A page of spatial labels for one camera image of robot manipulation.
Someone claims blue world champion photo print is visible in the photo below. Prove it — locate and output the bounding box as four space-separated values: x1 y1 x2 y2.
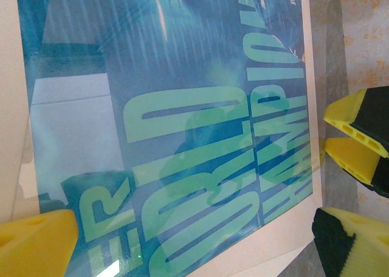
15 0 325 277

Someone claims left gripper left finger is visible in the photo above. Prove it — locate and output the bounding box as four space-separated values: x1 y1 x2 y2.
0 208 81 277

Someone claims floral patterned backdrop cloth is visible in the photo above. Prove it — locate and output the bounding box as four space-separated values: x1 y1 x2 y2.
336 0 389 220

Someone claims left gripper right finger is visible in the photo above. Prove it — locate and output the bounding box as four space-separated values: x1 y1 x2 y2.
311 207 389 277

